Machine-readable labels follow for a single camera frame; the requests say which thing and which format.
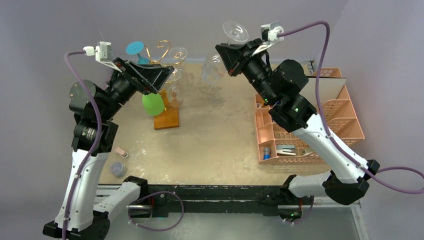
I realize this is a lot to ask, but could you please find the grey board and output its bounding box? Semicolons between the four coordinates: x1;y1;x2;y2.
299;76;348;108

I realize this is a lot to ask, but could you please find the gold wire wine glass rack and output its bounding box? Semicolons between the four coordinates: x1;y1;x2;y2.
144;40;185;91

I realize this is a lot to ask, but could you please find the small grey jar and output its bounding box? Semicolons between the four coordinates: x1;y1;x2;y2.
109;162;127;178

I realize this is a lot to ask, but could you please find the clear wine glass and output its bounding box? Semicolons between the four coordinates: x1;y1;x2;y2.
169;47;188;62
165;68;184;108
201;20;250;85

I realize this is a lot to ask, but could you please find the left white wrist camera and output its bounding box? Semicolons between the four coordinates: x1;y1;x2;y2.
83;41;121;72

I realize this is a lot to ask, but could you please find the black aluminium base frame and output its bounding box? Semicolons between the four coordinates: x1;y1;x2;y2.
96;183;362;220

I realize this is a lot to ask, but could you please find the blue plastic goblet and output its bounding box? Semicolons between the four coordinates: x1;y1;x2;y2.
125;41;150;65

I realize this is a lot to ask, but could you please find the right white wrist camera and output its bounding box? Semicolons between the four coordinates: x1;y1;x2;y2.
252;21;285;56

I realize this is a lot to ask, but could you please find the blue grey hose connector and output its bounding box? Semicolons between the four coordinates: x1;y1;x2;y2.
263;147;272;161

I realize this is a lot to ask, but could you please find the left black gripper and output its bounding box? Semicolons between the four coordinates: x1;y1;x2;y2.
101;57;174;119

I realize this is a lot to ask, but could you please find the wooden rack base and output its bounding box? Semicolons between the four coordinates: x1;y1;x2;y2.
153;90;180;130

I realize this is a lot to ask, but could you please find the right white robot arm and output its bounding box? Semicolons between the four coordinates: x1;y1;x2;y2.
215;38;380;205

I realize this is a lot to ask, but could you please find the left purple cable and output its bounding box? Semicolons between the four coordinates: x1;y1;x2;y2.
61;50;185;240

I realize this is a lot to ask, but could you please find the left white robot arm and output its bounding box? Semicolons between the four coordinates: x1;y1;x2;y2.
42;58;175;240

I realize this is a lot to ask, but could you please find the pink eraser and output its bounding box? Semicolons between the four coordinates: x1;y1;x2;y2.
114;147;129;158

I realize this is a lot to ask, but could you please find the green plastic goblet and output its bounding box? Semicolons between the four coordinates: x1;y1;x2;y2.
141;93;165;116

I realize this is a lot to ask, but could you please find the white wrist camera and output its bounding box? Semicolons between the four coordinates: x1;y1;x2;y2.
83;41;121;72
252;21;285;56

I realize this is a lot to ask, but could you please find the peach plastic organizer basket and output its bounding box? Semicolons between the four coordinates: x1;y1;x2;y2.
254;67;366;166

